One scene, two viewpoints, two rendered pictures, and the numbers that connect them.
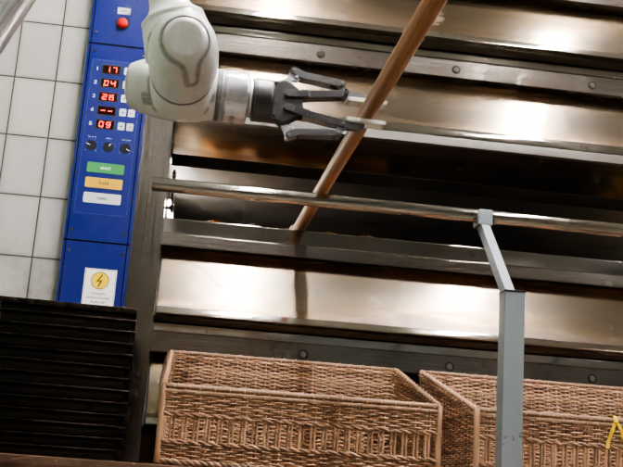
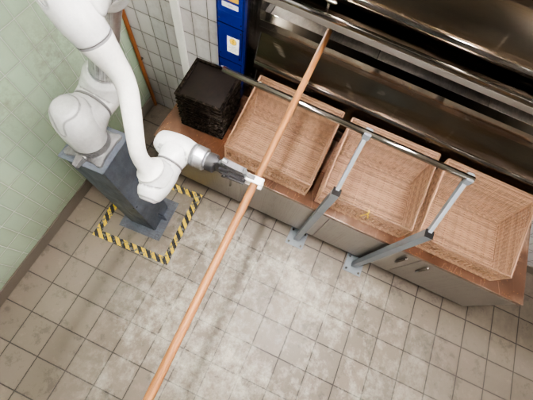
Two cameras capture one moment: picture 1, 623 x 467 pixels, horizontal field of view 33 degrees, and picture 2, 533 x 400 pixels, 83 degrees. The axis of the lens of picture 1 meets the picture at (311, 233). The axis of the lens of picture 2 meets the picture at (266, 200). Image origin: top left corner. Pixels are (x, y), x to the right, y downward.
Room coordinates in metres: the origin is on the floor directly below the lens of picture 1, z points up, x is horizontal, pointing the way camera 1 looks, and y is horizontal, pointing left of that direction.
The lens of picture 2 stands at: (1.31, -0.26, 2.25)
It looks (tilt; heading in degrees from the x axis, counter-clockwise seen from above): 68 degrees down; 15
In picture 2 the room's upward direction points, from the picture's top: 17 degrees clockwise
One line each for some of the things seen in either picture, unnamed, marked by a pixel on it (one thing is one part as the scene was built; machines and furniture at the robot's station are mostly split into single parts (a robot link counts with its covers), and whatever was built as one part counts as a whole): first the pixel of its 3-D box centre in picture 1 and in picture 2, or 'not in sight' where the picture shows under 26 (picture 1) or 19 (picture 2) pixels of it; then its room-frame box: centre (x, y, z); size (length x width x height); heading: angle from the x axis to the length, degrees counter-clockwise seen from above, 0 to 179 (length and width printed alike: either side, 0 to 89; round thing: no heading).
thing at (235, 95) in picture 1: (234, 97); (200, 157); (1.73, 0.15, 1.20); 0.09 x 0.06 x 0.09; 8
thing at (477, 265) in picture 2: not in sight; (469, 220); (2.44, -1.17, 0.72); 0.56 x 0.49 x 0.28; 96
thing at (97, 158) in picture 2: not in sight; (89, 144); (1.57, 0.65, 1.03); 0.22 x 0.18 x 0.06; 10
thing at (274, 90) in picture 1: (276, 102); (217, 165); (1.73, 0.08, 1.20); 0.09 x 0.07 x 0.08; 98
